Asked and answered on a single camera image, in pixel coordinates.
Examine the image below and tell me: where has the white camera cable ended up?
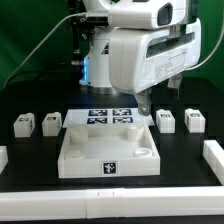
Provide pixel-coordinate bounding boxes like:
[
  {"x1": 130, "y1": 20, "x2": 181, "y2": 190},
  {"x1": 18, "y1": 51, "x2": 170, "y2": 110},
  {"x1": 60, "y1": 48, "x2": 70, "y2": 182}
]
[{"x1": 3, "y1": 12, "x2": 88, "y2": 90}]

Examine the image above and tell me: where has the grey base camera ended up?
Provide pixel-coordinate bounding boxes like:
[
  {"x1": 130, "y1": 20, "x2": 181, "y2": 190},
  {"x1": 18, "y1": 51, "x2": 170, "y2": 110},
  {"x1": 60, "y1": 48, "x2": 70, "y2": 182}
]
[{"x1": 86, "y1": 11, "x2": 108, "y2": 25}]

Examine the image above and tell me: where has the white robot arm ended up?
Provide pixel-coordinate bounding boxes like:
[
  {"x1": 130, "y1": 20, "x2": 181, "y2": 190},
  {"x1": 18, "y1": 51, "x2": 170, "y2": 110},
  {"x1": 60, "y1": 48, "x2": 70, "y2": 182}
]
[{"x1": 80, "y1": 0, "x2": 201, "y2": 116}]

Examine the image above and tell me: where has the white right fence bar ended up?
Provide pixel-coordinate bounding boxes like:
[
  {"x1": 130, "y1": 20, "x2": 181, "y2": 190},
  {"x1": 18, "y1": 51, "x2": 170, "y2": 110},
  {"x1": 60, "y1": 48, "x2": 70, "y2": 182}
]
[{"x1": 203, "y1": 140, "x2": 224, "y2": 186}]

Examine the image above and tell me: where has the white left fence bar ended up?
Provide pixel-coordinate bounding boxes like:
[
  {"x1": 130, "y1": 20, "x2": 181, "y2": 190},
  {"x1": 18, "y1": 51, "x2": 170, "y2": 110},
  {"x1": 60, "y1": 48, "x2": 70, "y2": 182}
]
[{"x1": 0, "y1": 146, "x2": 8, "y2": 174}]

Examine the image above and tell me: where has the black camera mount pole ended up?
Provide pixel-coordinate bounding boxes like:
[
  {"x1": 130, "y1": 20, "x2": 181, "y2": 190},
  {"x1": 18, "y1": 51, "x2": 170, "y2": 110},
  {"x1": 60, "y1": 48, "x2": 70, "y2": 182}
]
[{"x1": 66, "y1": 0, "x2": 85, "y2": 65}]

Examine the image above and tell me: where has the white front fence bar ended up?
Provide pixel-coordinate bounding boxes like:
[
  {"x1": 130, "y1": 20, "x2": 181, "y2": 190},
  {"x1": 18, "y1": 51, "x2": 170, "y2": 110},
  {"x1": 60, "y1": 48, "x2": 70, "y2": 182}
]
[{"x1": 0, "y1": 186, "x2": 224, "y2": 221}]

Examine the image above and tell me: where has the white fence bar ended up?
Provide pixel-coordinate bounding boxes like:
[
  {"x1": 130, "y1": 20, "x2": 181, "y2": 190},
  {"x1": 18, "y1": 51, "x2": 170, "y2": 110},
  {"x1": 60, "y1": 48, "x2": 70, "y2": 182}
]
[
  {"x1": 203, "y1": 140, "x2": 224, "y2": 186},
  {"x1": 0, "y1": 146, "x2": 8, "y2": 174},
  {"x1": 0, "y1": 186, "x2": 224, "y2": 221}
]

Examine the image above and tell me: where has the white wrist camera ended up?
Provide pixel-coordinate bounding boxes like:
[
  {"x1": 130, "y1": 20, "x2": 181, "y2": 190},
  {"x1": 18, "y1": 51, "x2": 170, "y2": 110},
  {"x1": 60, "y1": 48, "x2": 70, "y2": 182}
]
[{"x1": 108, "y1": 0, "x2": 187, "y2": 30}]

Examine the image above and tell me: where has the white marker sheet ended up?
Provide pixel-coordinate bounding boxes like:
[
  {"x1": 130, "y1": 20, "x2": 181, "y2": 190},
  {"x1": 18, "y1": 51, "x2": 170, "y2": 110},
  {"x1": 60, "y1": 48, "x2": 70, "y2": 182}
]
[{"x1": 63, "y1": 108, "x2": 154, "y2": 128}]

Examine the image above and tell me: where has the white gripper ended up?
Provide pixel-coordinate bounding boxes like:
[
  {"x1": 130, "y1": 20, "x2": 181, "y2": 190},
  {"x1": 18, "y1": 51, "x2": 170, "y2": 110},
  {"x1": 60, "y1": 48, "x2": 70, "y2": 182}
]
[{"x1": 109, "y1": 19, "x2": 201, "y2": 116}]

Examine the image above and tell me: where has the white square tabletop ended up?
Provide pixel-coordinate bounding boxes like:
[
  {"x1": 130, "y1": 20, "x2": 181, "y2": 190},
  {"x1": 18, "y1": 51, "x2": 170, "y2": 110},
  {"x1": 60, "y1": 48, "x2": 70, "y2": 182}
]
[{"x1": 58, "y1": 123, "x2": 160, "y2": 178}]

